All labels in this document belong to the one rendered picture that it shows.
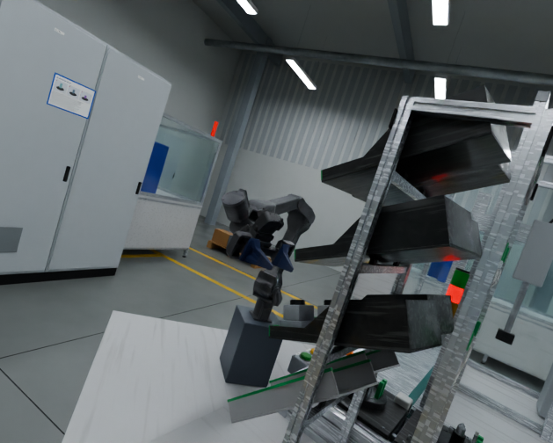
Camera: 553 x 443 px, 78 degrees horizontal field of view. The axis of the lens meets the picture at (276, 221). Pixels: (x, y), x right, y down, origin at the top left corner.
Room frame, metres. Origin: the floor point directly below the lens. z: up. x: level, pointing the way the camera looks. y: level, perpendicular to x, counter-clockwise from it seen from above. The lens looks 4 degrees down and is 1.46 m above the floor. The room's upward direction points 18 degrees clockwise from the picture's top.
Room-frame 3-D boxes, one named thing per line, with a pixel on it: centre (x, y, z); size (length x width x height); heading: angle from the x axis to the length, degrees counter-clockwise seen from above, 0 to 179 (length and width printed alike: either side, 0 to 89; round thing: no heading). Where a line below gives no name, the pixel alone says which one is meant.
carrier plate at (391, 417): (0.99, -0.41, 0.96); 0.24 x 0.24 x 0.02; 55
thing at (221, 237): (6.93, 0.48, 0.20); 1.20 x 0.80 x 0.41; 64
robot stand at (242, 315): (1.09, -0.05, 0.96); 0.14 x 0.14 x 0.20; 19
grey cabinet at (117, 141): (3.52, 1.93, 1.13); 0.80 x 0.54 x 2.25; 154
